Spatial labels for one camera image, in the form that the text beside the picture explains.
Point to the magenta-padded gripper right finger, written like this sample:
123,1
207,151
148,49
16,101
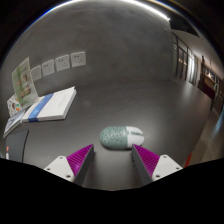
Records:
151,163

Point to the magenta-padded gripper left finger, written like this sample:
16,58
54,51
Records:
71,163

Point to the green and white computer mouse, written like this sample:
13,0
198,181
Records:
118,137

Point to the white book with blue stripe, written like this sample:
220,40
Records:
55,105

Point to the grey marbled book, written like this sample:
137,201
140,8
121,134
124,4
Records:
13,122

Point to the small white picture card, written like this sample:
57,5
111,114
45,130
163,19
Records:
13,106

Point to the green standing brochure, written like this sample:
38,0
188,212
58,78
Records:
25,83

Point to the dark-framed glass partition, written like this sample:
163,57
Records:
185,60

